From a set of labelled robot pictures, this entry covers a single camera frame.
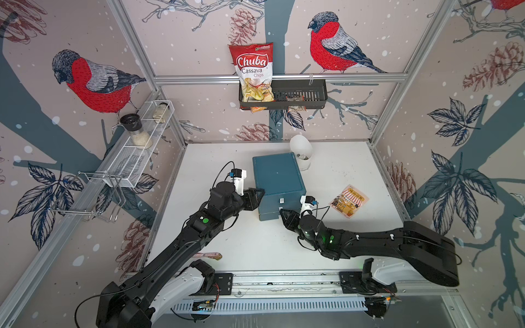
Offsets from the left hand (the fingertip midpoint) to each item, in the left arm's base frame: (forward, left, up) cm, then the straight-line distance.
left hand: (264, 188), depth 74 cm
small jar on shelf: (+31, +45, +11) cm, 55 cm away
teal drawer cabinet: (+6, -6, -2) cm, 9 cm away
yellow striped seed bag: (+6, -40, -22) cm, 46 cm away
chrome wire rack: (-10, +50, +13) cm, 53 cm away
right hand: (-4, -6, -11) cm, 13 cm away
